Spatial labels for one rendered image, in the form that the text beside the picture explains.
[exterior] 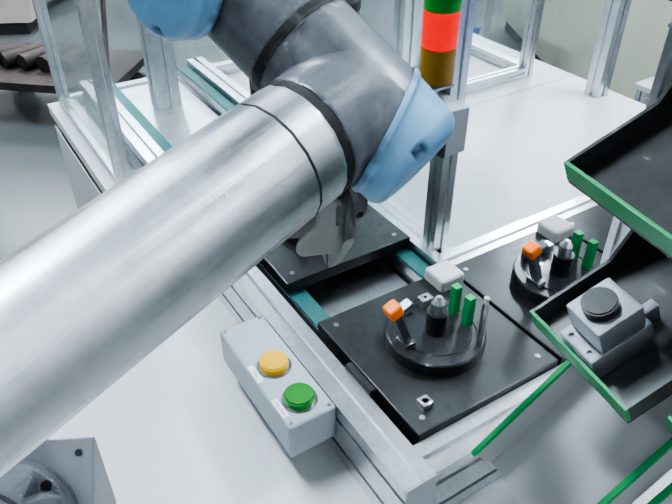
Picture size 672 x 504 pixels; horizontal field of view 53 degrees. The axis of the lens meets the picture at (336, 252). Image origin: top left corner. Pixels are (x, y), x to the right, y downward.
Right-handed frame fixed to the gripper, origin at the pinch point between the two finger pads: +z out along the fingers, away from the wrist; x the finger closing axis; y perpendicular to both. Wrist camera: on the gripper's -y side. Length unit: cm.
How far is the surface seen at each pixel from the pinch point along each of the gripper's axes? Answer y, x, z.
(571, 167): -12.1, 15.9, -13.6
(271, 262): -8.5, -33.2, 26.2
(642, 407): -11.9, 28.1, 2.9
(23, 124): -6, -332, 123
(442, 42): -30.5, -21.9, -9.1
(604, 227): -62, -11, 26
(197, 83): -29, -114, 29
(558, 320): -14.7, 16.6, 3.5
